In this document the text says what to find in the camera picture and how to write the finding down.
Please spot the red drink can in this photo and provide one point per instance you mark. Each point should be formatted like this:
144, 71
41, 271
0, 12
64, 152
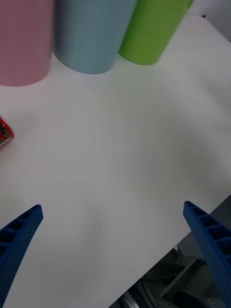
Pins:
5, 132

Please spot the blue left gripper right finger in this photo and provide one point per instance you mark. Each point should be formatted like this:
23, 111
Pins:
211, 240

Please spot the pink plastic bin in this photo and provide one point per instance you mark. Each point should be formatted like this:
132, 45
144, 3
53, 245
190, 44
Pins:
24, 43

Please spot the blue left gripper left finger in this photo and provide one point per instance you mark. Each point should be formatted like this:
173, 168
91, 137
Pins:
16, 243

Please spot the pale blue plastic bin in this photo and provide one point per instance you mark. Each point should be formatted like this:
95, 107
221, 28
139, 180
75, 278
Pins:
89, 36

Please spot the green plastic bin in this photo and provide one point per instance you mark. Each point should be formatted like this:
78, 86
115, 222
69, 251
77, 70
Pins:
149, 31

